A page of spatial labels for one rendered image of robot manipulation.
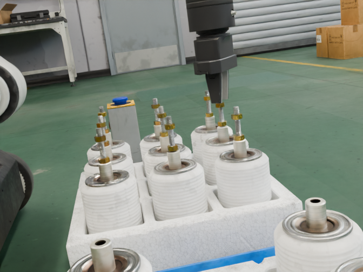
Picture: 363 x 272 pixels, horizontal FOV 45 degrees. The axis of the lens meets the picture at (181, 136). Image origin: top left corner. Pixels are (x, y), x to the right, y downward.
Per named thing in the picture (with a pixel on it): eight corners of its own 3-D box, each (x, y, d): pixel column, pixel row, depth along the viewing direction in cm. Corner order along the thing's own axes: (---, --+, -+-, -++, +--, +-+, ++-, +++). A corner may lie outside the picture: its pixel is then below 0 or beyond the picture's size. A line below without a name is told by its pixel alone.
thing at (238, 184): (247, 231, 89) (238, 145, 85) (287, 245, 82) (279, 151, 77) (213, 251, 83) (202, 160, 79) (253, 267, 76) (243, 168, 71)
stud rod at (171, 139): (173, 160, 75) (167, 117, 74) (170, 159, 76) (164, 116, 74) (177, 158, 76) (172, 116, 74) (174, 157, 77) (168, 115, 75)
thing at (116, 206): (91, 290, 75) (71, 191, 71) (105, 261, 85) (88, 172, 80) (146, 287, 74) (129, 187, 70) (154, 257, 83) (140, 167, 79)
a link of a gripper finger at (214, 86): (209, 102, 87) (206, 71, 85) (224, 102, 85) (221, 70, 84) (206, 104, 85) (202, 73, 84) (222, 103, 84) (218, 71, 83)
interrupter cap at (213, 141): (237, 147, 85) (237, 143, 84) (200, 148, 87) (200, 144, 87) (246, 136, 91) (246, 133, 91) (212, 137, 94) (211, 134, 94)
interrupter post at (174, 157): (172, 172, 75) (169, 154, 74) (166, 169, 77) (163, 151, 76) (185, 168, 76) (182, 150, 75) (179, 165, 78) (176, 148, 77)
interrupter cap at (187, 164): (164, 179, 72) (163, 175, 72) (147, 169, 78) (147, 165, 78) (204, 168, 75) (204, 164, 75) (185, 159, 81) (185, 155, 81)
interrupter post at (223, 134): (228, 143, 88) (226, 127, 87) (216, 144, 89) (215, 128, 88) (231, 140, 90) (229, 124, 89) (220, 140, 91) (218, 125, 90)
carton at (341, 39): (368, 55, 414) (367, 23, 407) (344, 59, 410) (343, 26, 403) (350, 54, 442) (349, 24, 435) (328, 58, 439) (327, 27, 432)
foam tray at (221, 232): (86, 344, 73) (65, 245, 68) (94, 239, 110) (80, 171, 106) (309, 296, 78) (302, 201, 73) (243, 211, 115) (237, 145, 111)
